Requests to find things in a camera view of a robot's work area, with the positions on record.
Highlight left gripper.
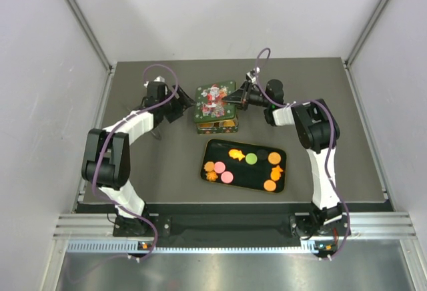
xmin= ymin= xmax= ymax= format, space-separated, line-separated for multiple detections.
xmin=159 ymin=83 xmax=196 ymax=123

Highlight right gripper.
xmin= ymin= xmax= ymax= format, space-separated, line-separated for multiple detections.
xmin=222 ymin=81 xmax=272 ymax=111

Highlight gold tin lid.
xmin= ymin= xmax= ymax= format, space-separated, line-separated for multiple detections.
xmin=193 ymin=80 xmax=237 ymax=123

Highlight orange swirl cookie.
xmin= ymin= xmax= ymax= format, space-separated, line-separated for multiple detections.
xmin=205 ymin=171 xmax=218 ymax=182
xmin=222 ymin=120 xmax=235 ymax=127

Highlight green christmas cookie tin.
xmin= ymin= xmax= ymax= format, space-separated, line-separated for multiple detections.
xmin=195 ymin=117 xmax=239 ymax=135

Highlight metal serving tongs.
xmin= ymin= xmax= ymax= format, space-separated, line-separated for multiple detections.
xmin=125 ymin=103 xmax=164 ymax=141

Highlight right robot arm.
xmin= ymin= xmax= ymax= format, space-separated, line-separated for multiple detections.
xmin=223 ymin=79 xmax=348 ymax=240

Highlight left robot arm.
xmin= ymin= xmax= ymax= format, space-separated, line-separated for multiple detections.
xmin=81 ymin=77 xmax=195 ymax=236

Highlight orange fish cookie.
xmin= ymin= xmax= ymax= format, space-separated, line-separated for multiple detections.
xmin=270 ymin=165 xmax=284 ymax=182
xmin=228 ymin=149 xmax=246 ymax=161

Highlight orange biscuit top right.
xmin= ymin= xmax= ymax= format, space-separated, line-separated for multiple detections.
xmin=268 ymin=152 xmax=282 ymax=165

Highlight orange biscuit left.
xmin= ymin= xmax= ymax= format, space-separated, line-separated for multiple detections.
xmin=203 ymin=162 xmax=215 ymax=172

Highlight pink sandwich cookie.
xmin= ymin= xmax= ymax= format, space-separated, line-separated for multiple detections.
xmin=213 ymin=162 xmax=226 ymax=174
xmin=221 ymin=171 xmax=234 ymax=184

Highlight black gold-rimmed tray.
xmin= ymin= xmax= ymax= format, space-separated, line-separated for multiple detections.
xmin=200 ymin=139 xmax=287 ymax=194

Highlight orange biscuit bottom right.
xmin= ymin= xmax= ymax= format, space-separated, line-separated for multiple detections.
xmin=264 ymin=180 xmax=277 ymax=192

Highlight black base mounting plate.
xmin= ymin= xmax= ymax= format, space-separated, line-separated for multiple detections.
xmin=112 ymin=203 xmax=351 ymax=240

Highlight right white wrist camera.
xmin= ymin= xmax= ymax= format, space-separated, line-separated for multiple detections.
xmin=246 ymin=67 xmax=260 ymax=84

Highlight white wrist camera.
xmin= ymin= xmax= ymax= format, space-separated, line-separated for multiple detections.
xmin=143 ymin=76 xmax=165 ymax=87
xmin=246 ymin=67 xmax=260 ymax=84

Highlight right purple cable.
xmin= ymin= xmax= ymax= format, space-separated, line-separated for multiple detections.
xmin=255 ymin=47 xmax=351 ymax=260

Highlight purple cable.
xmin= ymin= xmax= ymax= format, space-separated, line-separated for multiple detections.
xmin=90 ymin=63 xmax=179 ymax=262
xmin=255 ymin=47 xmax=351 ymax=260

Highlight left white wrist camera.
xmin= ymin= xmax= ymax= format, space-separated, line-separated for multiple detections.
xmin=143 ymin=76 xmax=165 ymax=87

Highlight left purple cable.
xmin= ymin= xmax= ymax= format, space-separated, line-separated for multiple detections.
xmin=90 ymin=63 xmax=179 ymax=262

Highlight right aluminium frame post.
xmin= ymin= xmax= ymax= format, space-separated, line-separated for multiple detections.
xmin=343 ymin=0 xmax=391 ymax=70

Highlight aluminium frame post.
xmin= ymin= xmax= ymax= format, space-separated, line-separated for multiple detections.
xmin=343 ymin=0 xmax=391 ymax=70
xmin=65 ymin=0 xmax=113 ymax=72

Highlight grey slotted cable duct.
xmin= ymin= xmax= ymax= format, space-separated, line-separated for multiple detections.
xmin=66 ymin=237 xmax=338 ymax=254

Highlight left aluminium frame post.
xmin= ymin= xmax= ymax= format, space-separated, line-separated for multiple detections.
xmin=65 ymin=0 xmax=113 ymax=72

